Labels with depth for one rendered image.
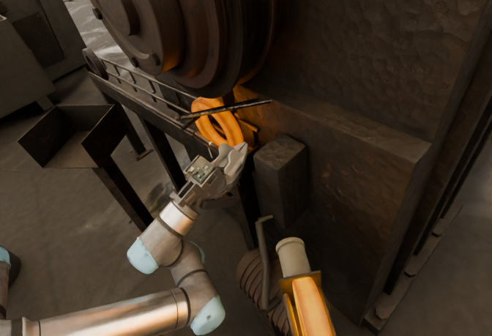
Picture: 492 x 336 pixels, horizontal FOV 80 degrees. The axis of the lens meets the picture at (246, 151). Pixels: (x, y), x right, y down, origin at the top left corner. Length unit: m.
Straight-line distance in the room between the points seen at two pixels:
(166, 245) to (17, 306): 1.22
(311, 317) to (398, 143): 0.31
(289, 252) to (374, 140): 0.26
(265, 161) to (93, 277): 1.21
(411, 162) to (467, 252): 1.03
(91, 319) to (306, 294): 0.36
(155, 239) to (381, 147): 0.48
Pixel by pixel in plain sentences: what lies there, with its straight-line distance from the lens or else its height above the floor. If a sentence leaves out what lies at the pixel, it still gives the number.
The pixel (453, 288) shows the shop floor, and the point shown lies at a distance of 1.44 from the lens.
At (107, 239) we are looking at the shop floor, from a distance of 1.72.
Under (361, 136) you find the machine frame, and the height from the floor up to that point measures 0.87.
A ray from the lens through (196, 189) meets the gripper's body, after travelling 0.65.
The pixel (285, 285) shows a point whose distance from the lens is 0.57.
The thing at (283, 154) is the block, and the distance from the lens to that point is 0.62.
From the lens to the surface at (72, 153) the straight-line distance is 1.26.
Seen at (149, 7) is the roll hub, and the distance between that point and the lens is 0.48.
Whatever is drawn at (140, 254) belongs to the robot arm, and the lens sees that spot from 0.68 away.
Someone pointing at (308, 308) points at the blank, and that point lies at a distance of 0.48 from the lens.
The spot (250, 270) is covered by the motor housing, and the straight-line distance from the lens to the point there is 0.78.
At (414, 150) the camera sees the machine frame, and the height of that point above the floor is 0.87.
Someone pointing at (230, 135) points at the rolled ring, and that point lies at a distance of 0.73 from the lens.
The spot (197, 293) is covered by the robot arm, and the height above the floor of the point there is 0.63.
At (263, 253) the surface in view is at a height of 0.58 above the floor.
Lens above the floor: 1.24
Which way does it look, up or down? 43 degrees down
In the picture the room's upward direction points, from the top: 13 degrees counter-clockwise
